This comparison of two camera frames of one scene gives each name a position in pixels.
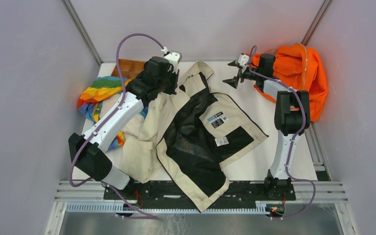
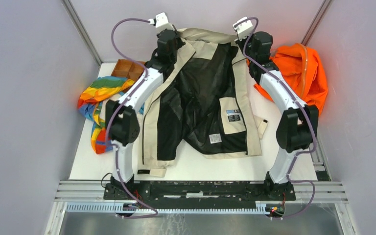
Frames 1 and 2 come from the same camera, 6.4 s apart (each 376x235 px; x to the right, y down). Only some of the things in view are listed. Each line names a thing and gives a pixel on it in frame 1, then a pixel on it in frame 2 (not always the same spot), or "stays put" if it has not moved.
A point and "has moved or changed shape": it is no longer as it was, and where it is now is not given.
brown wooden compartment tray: (129, 68) stays put
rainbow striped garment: (90, 96) stays put
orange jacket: (297, 65) stays put
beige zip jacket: (193, 132) has moved or changed shape
